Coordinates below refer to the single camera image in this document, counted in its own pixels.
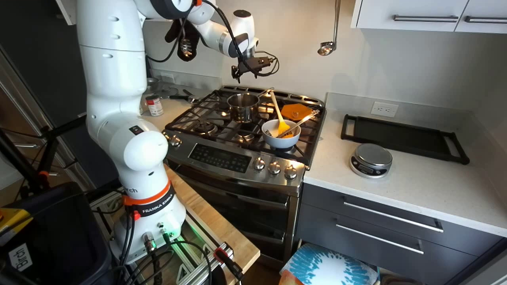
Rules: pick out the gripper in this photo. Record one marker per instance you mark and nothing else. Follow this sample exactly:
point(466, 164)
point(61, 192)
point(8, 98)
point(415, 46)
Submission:
point(258, 62)

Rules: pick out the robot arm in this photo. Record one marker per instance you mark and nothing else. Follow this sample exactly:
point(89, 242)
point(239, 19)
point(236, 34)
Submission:
point(115, 79)

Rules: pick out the tin can with red label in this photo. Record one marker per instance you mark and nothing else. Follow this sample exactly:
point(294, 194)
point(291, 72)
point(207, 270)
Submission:
point(155, 106)

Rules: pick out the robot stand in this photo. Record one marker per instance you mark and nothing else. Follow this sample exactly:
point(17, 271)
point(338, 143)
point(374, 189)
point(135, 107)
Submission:
point(216, 227)

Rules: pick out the silver ladle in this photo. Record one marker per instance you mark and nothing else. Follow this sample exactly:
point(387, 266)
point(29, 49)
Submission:
point(327, 47)

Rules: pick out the white wall cabinet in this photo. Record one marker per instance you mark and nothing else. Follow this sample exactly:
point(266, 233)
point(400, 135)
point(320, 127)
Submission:
point(412, 12)

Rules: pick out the black bin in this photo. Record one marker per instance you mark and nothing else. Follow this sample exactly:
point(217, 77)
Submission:
point(59, 237)

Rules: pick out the silver whisk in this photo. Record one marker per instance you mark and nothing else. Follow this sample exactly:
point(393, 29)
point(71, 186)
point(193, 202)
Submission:
point(301, 123)

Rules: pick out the red and black clamp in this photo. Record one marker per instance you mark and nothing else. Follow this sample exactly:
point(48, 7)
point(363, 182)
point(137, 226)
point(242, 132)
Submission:
point(226, 259)

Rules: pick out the oven door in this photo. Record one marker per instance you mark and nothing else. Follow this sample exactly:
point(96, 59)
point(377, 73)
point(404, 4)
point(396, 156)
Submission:
point(245, 213)

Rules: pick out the silver saucepan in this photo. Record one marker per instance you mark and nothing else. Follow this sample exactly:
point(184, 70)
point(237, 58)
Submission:
point(242, 107)

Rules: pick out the white wall socket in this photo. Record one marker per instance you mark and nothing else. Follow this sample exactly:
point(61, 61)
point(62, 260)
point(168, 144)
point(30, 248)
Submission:
point(384, 109)

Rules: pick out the silver kitchen scale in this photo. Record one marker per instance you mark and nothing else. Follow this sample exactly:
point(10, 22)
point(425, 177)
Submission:
point(371, 158)

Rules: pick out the stove burner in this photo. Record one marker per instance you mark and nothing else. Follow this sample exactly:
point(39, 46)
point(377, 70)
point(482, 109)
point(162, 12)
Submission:
point(244, 137)
point(204, 127)

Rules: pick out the stainless steel stove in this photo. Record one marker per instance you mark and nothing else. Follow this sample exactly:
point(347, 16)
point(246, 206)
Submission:
point(237, 158)

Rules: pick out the white bowl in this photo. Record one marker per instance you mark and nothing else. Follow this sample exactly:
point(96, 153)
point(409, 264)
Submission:
point(279, 141)

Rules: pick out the grey drawer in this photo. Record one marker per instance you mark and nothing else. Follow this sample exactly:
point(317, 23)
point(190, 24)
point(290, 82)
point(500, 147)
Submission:
point(324, 200)
point(317, 233)

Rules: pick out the blue and white stool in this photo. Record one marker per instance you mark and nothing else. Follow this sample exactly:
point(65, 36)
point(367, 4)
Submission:
point(324, 267)

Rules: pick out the stove knob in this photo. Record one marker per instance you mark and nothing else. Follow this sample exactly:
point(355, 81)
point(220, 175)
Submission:
point(274, 167)
point(166, 136)
point(259, 163)
point(175, 141)
point(290, 171)

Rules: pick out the orange silicone trivet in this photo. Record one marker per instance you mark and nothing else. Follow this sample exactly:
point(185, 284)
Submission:
point(295, 111)

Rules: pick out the black tray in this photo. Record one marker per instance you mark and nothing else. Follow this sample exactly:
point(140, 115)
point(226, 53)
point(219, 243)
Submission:
point(400, 134)

